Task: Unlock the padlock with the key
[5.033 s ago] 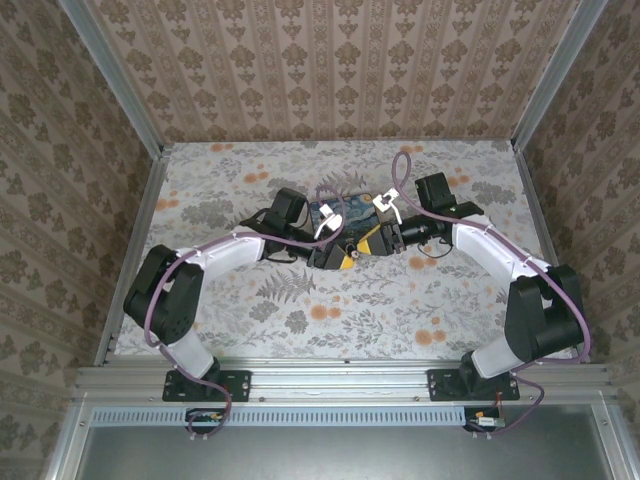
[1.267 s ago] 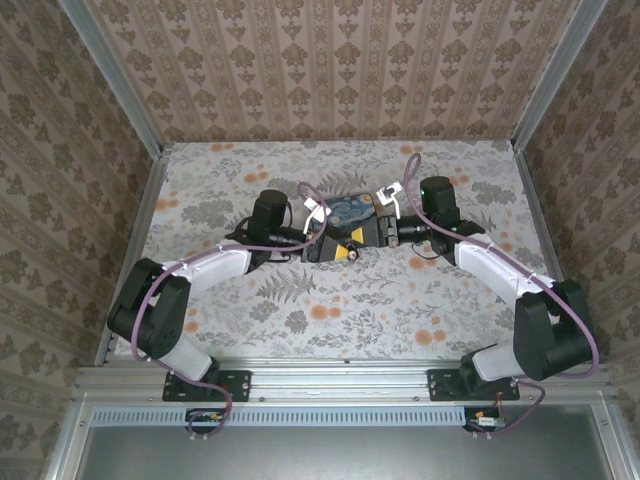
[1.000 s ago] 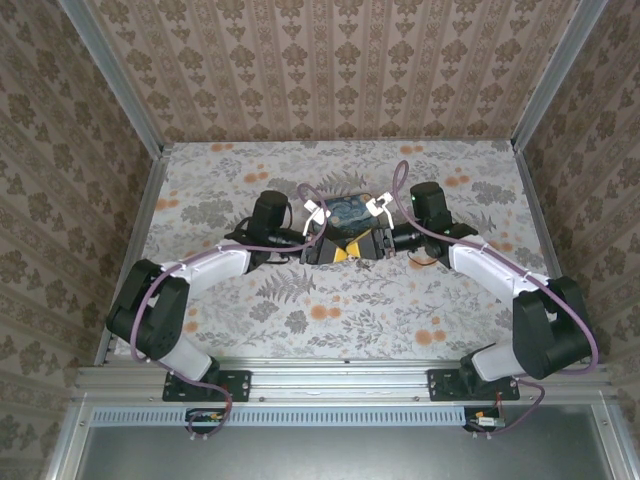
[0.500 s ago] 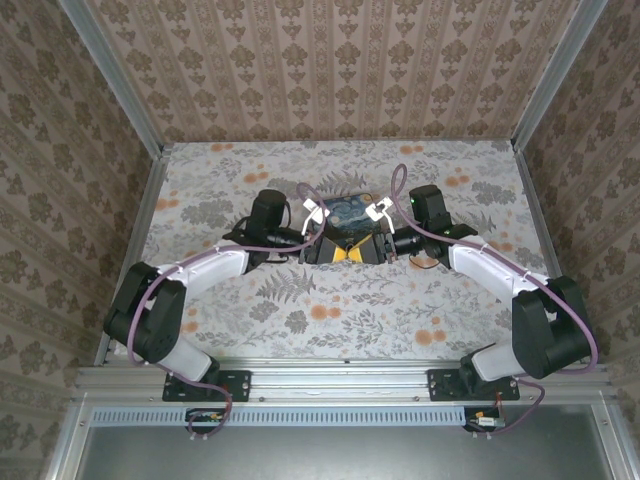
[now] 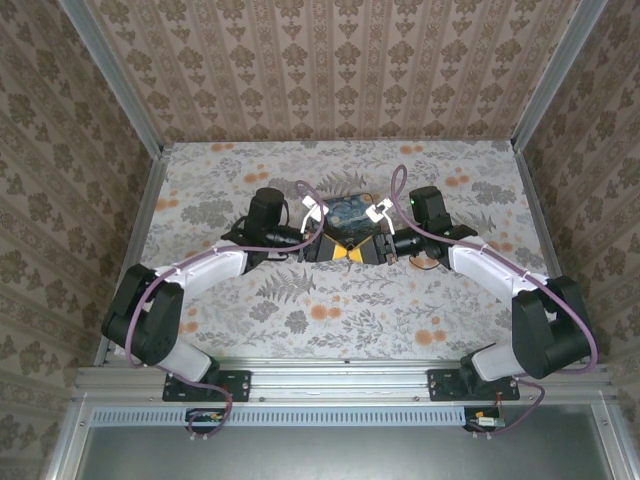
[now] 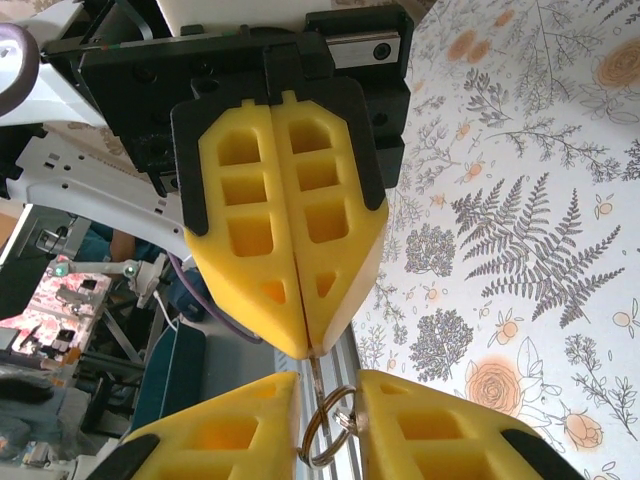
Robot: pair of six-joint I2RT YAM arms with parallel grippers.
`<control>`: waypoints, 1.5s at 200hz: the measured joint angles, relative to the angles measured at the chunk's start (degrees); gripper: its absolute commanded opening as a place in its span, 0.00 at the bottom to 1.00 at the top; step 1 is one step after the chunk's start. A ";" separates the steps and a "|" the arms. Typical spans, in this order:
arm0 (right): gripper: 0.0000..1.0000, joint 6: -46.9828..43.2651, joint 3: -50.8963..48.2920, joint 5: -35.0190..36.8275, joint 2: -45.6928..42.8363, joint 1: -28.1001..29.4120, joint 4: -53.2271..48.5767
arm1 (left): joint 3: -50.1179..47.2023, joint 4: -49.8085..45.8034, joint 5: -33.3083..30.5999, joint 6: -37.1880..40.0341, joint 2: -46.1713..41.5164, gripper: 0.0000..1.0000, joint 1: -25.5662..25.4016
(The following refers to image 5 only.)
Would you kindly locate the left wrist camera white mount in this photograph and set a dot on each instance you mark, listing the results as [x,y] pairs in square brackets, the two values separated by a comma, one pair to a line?
[312,210]

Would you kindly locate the floral patterned table cover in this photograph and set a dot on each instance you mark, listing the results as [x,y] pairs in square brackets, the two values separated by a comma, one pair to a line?
[350,325]

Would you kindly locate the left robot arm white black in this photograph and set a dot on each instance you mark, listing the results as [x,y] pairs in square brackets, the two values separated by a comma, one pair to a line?
[150,325]

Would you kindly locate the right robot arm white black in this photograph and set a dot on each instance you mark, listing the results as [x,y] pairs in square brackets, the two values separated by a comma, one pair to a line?
[550,340]

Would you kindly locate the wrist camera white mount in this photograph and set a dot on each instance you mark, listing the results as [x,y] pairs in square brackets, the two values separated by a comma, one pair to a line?
[380,211]
[312,210]

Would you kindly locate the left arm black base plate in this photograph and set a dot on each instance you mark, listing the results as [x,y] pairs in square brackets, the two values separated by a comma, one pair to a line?
[237,385]

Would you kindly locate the grey metal sheet panel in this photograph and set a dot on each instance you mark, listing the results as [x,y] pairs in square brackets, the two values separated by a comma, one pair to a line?
[350,455]

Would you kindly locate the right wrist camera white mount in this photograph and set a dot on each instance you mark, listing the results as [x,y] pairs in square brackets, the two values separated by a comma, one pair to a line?
[380,211]

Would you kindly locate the aluminium table side rail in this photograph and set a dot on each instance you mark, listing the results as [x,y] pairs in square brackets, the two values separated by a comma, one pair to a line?
[145,210]
[545,225]

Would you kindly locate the aluminium upright frame post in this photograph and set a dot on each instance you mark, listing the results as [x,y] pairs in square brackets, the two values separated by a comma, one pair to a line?
[110,75]
[560,75]

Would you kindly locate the long horizontal aluminium frame rail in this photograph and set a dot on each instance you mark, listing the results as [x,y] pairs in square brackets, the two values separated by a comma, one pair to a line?
[340,380]

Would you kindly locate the blue painted pouch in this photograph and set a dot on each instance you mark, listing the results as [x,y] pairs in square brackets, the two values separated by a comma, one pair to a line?
[347,215]

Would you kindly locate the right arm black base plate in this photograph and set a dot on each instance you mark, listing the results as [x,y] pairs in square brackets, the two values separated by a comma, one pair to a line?
[440,385]

